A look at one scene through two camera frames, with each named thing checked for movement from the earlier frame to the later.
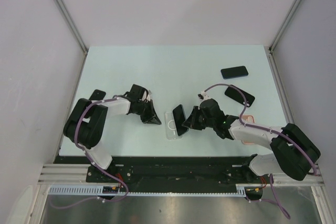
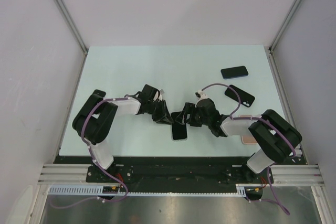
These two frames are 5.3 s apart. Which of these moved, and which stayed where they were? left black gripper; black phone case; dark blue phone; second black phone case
Moved: left black gripper
Stayed: second black phone case; black phone case; dark blue phone
